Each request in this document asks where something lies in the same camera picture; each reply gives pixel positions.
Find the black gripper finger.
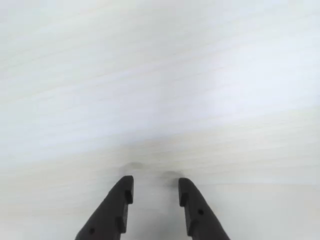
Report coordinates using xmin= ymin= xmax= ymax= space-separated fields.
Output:
xmin=74 ymin=175 xmax=135 ymax=240
xmin=178 ymin=177 xmax=231 ymax=240

